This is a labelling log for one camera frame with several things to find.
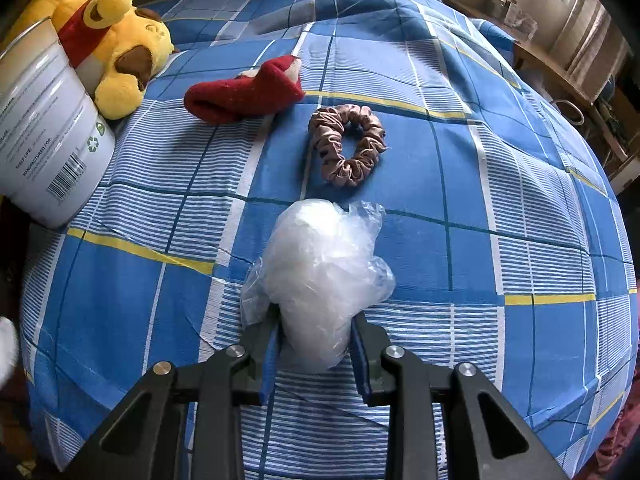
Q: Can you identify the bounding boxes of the yellow plush bear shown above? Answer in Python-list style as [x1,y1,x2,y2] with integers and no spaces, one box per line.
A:
[7,0,176,121]

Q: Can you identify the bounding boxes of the red sock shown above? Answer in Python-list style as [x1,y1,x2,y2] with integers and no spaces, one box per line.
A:
[184,55,306,125]

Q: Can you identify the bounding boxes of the clear plastic bag of cotton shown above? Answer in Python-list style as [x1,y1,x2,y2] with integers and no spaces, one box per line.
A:
[240,199,397,375]

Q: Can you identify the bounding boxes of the clear plastic boxes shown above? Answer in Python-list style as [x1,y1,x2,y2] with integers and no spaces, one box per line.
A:
[487,0,538,36]

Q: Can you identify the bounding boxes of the white tin can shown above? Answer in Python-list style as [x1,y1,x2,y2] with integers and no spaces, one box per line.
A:
[0,16,117,228]

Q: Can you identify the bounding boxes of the wooden desk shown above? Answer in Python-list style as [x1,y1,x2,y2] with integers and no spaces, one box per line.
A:
[445,0,640,191]

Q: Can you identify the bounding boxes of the red patterned cloth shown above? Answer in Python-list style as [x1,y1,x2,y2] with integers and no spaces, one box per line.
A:
[595,405,640,480]

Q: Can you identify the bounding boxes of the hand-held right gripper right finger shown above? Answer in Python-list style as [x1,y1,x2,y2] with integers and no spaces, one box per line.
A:
[350,312,571,480]

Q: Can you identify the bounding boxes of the blue plaid blanket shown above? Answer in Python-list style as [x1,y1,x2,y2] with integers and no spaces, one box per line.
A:
[20,0,640,480]

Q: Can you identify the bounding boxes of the white ring handle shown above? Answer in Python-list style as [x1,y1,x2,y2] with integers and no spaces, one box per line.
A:
[552,99,586,126]

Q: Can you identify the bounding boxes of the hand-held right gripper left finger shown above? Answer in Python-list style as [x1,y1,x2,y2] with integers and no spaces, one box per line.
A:
[65,305,281,480]

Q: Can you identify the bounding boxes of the brown satin scrunchie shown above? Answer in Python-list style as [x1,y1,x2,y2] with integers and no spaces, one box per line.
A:
[307,104,388,188]

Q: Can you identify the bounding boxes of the beige curtain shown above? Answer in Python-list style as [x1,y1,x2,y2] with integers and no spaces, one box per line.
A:
[565,0,631,91]

